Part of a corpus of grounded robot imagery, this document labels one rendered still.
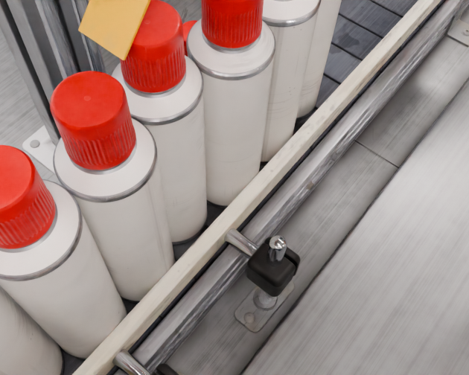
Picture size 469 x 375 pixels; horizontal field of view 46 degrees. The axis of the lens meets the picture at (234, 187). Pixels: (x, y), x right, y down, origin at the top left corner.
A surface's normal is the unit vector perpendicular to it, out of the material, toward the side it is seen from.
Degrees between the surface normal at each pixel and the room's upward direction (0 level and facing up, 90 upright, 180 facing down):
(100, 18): 46
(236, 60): 42
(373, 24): 0
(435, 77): 0
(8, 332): 90
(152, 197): 90
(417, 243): 0
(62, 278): 90
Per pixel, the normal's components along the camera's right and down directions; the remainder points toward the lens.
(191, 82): 0.67, -0.22
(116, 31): -0.43, 0.14
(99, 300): 0.90, 0.40
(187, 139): 0.62, 0.69
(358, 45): 0.03, -0.50
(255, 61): 0.44, 0.15
